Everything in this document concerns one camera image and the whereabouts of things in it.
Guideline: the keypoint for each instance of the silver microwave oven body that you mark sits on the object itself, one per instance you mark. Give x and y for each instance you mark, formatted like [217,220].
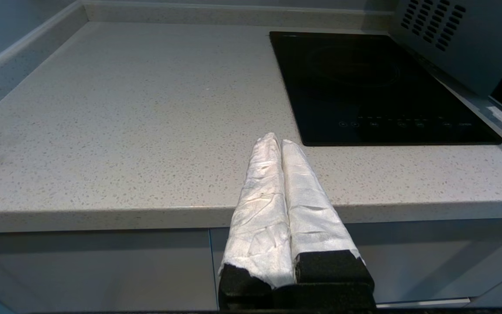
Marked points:
[464,41]

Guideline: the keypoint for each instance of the black induction cooktop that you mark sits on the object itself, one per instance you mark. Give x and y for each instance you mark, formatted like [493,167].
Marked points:
[364,83]

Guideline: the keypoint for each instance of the grey cabinet door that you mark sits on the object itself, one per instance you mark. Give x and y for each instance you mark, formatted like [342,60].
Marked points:
[429,257]
[94,270]

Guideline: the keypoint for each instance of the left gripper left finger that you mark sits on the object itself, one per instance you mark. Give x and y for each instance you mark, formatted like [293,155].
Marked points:
[259,218]

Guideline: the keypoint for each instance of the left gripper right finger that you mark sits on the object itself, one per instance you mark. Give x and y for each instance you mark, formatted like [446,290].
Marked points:
[312,213]

